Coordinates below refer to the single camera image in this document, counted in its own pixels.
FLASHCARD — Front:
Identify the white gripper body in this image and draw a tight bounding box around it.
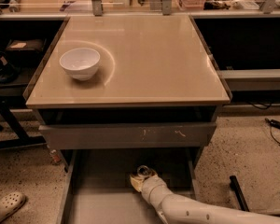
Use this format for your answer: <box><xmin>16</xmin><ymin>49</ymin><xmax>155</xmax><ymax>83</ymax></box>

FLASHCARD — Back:
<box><xmin>141</xmin><ymin>175</ymin><xmax>172</xmax><ymax>203</ymax></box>

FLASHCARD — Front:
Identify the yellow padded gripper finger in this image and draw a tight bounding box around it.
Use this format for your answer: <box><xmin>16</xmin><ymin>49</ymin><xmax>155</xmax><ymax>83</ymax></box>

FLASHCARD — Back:
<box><xmin>130</xmin><ymin>174</ymin><xmax>146</xmax><ymax>192</ymax></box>

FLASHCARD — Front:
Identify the orange soda can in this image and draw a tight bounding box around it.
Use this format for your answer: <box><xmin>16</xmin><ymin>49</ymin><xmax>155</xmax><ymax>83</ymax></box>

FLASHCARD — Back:
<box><xmin>137</xmin><ymin>165</ymin><xmax>157</xmax><ymax>179</ymax></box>

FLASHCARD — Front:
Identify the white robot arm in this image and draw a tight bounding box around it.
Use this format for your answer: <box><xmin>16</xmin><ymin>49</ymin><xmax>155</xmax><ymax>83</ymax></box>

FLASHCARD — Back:
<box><xmin>130</xmin><ymin>175</ymin><xmax>280</xmax><ymax>224</ymax></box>

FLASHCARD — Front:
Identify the open middle drawer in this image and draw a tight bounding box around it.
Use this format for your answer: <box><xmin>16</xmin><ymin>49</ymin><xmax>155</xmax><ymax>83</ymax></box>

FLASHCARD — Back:
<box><xmin>56</xmin><ymin>147</ymin><xmax>199</xmax><ymax>224</ymax></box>

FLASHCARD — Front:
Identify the grey top drawer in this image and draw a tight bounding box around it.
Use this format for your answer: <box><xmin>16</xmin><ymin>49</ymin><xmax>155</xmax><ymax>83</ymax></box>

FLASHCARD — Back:
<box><xmin>39</xmin><ymin>122</ymin><xmax>217</xmax><ymax>149</ymax></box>

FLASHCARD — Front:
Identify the grey drawer cabinet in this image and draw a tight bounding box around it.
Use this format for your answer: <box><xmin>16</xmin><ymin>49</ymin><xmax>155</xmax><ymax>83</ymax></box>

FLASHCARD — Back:
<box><xmin>22</xmin><ymin>14</ymin><xmax>232</xmax><ymax>173</ymax></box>

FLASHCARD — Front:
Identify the black metal bar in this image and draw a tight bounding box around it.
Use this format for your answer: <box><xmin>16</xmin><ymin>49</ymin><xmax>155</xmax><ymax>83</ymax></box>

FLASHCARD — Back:
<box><xmin>230</xmin><ymin>175</ymin><xmax>249</xmax><ymax>212</ymax></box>

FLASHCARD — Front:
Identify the white croc shoe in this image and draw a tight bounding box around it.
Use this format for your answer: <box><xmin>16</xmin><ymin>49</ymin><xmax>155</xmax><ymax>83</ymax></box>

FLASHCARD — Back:
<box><xmin>0</xmin><ymin>191</ymin><xmax>26</xmax><ymax>223</ymax></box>

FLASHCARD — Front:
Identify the white bowl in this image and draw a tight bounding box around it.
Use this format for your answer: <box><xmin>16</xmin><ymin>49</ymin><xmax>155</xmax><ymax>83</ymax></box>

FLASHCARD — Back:
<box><xmin>59</xmin><ymin>48</ymin><xmax>101</xmax><ymax>81</ymax></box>

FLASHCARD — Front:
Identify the black power adapter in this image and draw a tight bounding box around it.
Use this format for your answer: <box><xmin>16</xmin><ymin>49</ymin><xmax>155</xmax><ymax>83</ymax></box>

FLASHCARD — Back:
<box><xmin>265</xmin><ymin>119</ymin><xmax>280</xmax><ymax>130</ymax></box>

